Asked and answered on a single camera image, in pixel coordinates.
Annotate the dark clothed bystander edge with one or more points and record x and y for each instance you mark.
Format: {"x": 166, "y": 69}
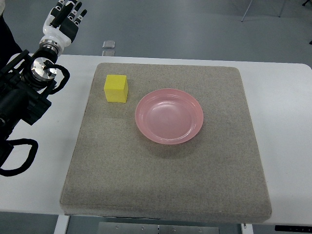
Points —
{"x": 8, "y": 46}

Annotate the clear floor socket cover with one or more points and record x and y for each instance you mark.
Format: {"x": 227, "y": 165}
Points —
{"x": 109, "y": 44}

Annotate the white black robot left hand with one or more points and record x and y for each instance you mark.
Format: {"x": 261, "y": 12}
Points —
{"x": 61, "y": 26}

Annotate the metal chair legs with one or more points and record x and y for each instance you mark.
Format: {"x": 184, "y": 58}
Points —
{"x": 277, "y": 9}

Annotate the grey metal base plate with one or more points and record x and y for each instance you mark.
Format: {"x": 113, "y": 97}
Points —
{"x": 133, "y": 228}

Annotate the yellow foam block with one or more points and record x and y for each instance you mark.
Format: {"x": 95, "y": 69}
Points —
{"x": 116, "y": 88}

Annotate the grey fabric mat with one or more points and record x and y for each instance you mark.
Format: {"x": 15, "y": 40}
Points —
{"x": 215, "y": 177}

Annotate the white table frame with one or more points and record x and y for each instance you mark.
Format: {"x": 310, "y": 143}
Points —
{"x": 61, "y": 224}

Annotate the black label plate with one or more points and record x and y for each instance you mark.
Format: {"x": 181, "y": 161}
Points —
{"x": 287, "y": 228}

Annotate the pink plate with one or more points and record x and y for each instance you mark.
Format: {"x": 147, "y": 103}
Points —
{"x": 169, "y": 116}

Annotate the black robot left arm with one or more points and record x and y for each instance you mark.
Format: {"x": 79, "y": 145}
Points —
{"x": 25, "y": 83}

